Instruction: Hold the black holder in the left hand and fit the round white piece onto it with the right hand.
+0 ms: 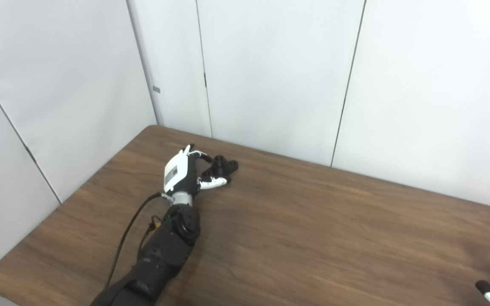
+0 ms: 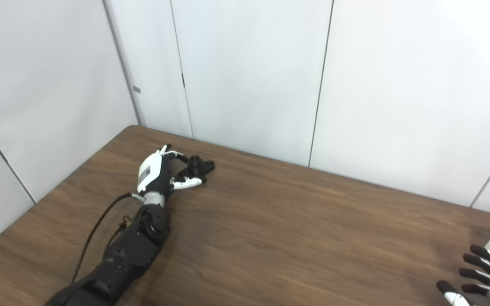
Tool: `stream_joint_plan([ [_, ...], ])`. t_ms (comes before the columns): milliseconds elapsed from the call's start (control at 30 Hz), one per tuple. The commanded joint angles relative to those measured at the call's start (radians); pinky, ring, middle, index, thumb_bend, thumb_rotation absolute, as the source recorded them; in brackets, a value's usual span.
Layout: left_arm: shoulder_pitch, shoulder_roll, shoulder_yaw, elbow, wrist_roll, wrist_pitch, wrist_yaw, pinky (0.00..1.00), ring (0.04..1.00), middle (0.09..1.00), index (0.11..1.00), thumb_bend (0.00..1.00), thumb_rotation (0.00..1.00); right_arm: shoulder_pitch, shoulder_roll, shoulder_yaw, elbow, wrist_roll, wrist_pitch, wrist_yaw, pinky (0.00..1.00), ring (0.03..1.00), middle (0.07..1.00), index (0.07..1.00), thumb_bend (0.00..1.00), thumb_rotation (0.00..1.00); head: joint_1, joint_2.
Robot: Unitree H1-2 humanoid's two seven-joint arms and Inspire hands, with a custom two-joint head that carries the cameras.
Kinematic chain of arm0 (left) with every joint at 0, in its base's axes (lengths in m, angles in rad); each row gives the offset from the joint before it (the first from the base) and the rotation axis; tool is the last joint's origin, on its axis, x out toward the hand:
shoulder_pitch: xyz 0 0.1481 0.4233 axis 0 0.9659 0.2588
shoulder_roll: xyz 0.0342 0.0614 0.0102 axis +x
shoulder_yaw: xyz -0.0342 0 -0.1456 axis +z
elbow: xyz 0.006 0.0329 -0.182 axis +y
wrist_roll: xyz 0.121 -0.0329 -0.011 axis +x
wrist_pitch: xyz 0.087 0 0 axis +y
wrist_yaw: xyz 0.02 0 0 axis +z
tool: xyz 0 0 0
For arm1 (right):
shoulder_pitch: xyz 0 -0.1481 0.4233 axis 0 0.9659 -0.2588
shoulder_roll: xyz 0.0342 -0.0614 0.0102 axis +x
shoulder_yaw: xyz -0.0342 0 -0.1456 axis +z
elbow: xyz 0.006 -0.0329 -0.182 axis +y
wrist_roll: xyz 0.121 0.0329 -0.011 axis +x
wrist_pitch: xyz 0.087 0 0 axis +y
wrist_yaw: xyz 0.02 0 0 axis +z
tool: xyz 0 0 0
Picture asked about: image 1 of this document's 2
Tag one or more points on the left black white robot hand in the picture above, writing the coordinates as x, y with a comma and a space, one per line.
177, 172

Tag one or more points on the black holder with post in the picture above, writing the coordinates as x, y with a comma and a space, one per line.
223, 166

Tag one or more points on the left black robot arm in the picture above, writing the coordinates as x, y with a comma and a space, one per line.
164, 250

